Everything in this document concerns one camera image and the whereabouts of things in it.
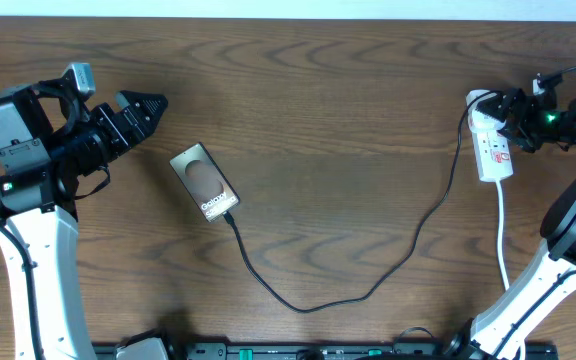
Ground Galaxy S25 Ultra smartphone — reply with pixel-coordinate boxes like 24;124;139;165
169;142;240;222

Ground black USB charging cable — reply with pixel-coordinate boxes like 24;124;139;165
221;89;504;315

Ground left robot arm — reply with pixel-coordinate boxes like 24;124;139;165
0;77;168;359

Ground white power strip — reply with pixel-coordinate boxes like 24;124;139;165
466;89;513;183

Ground white power strip cord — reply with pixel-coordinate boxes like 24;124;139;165
494;180;527;360

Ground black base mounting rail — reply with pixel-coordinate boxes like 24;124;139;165
92;341;557;360

